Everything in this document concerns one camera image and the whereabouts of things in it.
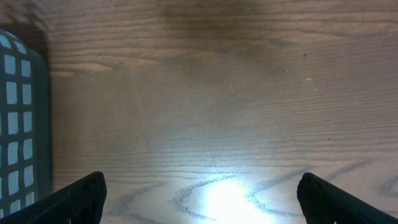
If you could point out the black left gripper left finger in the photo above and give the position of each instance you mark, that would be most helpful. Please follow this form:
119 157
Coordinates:
79 202

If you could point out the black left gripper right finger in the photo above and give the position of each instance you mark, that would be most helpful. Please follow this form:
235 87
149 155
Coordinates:
322 202

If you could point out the grey plastic shopping basket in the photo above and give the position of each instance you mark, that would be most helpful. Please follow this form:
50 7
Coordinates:
25 127

